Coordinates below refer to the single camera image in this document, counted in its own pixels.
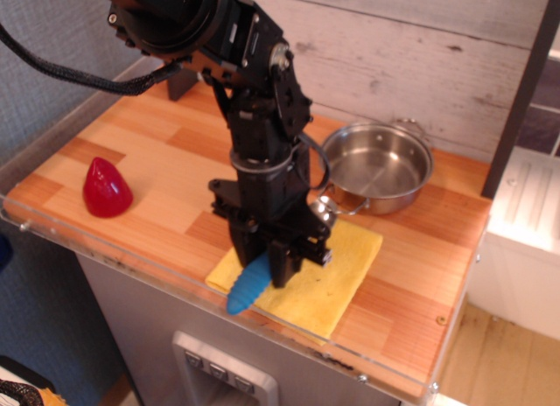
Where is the silver dispenser panel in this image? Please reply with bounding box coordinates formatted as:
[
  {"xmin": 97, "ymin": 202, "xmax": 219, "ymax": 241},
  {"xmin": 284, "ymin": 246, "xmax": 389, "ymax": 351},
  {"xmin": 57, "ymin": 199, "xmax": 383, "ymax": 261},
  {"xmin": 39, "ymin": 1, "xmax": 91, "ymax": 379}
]
[{"xmin": 172, "ymin": 331, "xmax": 279, "ymax": 405}]

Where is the orange object bottom left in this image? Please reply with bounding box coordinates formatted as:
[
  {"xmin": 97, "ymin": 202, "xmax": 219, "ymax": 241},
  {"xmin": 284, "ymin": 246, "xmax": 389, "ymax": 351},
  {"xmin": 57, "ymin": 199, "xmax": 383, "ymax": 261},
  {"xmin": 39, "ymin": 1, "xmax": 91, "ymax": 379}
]
[{"xmin": 38, "ymin": 388, "xmax": 67, "ymax": 406}]

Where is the black arm base block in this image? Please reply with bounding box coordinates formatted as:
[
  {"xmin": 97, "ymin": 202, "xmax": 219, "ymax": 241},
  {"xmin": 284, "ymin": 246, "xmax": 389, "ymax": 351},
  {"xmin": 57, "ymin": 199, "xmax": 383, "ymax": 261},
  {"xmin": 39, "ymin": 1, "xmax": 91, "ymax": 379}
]
[{"xmin": 167, "ymin": 69, "xmax": 199, "ymax": 102}]

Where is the grey toy cabinet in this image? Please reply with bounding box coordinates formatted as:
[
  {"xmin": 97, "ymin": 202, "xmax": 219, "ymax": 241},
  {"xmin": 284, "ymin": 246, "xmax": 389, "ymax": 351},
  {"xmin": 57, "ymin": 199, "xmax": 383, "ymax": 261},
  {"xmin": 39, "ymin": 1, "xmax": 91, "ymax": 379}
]
[{"xmin": 78, "ymin": 255, "xmax": 399, "ymax": 405}]

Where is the white toy sink unit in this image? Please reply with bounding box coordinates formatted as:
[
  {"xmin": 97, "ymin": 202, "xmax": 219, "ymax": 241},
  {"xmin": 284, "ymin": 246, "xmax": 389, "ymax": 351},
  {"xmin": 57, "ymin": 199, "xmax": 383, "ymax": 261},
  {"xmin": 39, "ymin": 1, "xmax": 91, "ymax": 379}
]
[{"xmin": 466, "ymin": 50, "xmax": 560, "ymax": 342}]

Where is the blue handled metal spoon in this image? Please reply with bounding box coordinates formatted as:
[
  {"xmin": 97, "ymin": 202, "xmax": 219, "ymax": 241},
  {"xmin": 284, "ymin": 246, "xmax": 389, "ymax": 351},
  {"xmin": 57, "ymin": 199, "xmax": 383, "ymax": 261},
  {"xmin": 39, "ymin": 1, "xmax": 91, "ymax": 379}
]
[{"xmin": 214, "ymin": 194, "xmax": 338, "ymax": 315}]

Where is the clear acrylic table guard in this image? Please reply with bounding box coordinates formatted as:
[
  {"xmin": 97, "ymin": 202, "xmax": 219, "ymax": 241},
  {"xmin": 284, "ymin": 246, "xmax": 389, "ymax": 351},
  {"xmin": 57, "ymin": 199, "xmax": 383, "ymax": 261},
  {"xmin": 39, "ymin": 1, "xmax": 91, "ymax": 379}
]
[{"xmin": 3, "ymin": 185, "xmax": 490, "ymax": 405}]

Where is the red cone toy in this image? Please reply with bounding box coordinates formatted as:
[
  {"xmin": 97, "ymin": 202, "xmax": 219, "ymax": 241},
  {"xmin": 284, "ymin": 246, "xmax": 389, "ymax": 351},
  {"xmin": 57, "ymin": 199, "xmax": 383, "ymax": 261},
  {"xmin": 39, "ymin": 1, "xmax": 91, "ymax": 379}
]
[{"xmin": 82, "ymin": 157, "xmax": 134, "ymax": 218}]

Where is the stainless steel pot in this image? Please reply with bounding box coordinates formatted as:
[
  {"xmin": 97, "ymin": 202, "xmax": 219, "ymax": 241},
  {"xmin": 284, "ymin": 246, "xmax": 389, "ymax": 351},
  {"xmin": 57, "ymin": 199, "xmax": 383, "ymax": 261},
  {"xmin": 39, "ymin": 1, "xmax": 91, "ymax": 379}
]
[{"xmin": 322, "ymin": 118, "xmax": 435, "ymax": 215}]

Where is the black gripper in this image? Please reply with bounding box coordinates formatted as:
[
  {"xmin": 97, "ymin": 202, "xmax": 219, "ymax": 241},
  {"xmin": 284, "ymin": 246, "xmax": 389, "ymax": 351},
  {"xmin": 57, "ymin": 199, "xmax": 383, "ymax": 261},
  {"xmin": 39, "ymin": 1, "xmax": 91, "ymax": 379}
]
[{"xmin": 209, "ymin": 147, "xmax": 312, "ymax": 288}]

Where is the dark vertical post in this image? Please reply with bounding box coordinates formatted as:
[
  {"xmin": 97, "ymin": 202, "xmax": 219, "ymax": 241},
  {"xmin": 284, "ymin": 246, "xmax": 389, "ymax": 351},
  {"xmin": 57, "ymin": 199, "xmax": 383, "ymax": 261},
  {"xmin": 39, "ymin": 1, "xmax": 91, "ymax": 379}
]
[{"xmin": 480, "ymin": 0, "xmax": 559, "ymax": 200}]

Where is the black braided cable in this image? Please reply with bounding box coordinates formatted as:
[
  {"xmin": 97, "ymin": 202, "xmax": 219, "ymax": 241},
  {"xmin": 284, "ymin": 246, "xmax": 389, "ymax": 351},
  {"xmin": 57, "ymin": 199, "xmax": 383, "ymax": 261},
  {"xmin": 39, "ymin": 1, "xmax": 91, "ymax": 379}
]
[{"xmin": 0, "ymin": 23, "xmax": 193, "ymax": 97}]

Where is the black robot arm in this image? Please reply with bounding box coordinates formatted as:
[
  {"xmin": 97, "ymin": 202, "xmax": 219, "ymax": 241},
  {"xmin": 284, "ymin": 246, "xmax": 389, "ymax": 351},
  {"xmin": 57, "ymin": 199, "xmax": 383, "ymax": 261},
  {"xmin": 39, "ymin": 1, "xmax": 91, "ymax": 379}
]
[{"xmin": 109, "ymin": 0, "xmax": 330, "ymax": 288}]

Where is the yellow cloth rectangle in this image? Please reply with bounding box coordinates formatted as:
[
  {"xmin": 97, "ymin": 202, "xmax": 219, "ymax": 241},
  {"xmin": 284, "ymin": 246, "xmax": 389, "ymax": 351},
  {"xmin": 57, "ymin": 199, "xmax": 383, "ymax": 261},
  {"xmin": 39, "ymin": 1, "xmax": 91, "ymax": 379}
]
[{"xmin": 205, "ymin": 221, "xmax": 383, "ymax": 345}]

